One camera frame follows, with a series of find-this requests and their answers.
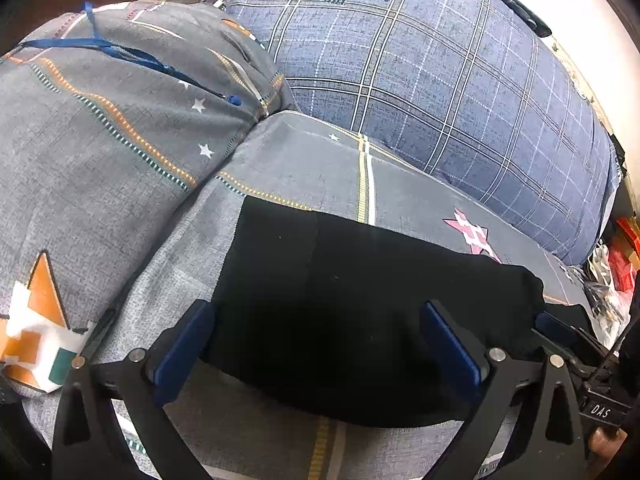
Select red packets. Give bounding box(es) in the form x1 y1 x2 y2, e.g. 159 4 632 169
606 216 640 292

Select grey striped bed sheet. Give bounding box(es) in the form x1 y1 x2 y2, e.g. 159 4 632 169
65 110 603 480

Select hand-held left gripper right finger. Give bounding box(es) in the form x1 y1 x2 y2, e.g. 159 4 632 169
419 300 586 480

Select person's right hand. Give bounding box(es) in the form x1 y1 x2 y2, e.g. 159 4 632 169
587 427 627 462

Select clear plastic bag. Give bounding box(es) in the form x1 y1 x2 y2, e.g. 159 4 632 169
581 242 635 332

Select blue lanyard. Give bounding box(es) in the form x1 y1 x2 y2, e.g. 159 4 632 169
17 2 244 109

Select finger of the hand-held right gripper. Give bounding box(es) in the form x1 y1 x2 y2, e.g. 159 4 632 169
531 311 608 380

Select blue plaid pillow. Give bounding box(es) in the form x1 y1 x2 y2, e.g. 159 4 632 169
200 0 625 267

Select black pants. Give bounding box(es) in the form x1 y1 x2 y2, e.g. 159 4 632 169
200 195 592 429

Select grey star print pillow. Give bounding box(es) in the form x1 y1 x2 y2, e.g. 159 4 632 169
0 0 297 402

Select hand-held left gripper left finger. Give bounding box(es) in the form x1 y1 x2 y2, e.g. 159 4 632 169
51 299 217 480

